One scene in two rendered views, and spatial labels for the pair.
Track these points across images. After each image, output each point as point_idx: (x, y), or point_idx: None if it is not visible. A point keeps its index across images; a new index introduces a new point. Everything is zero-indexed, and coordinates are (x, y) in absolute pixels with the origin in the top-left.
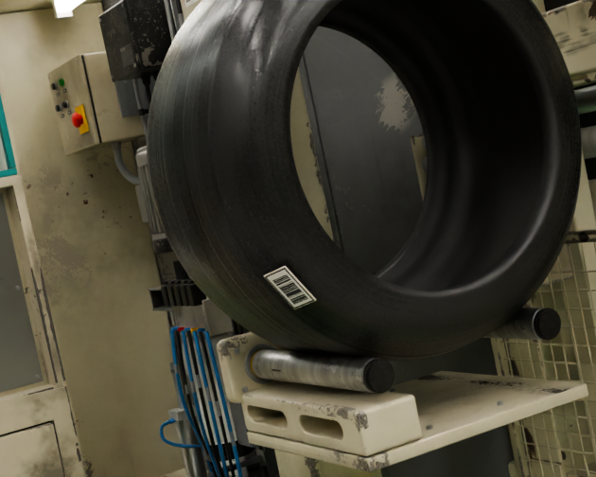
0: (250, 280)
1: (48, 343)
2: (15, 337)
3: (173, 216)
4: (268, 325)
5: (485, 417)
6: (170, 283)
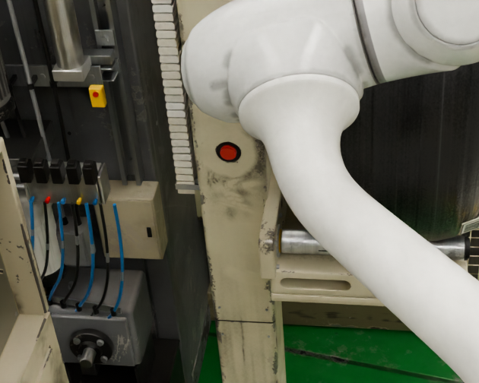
0: (443, 228)
1: (39, 283)
2: (1, 291)
3: (364, 190)
4: None
5: (460, 235)
6: (40, 164)
